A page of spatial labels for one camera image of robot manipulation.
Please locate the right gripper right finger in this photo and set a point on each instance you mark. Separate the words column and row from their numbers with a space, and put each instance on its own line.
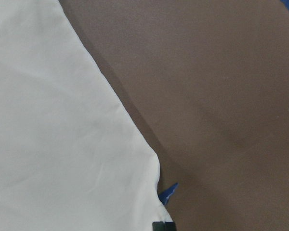
column 169, row 226

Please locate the cream long-sleeve cat shirt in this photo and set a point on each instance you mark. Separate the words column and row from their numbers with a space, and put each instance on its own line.
column 71, row 158

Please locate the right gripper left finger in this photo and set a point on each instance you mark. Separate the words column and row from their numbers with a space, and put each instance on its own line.
column 158, row 226

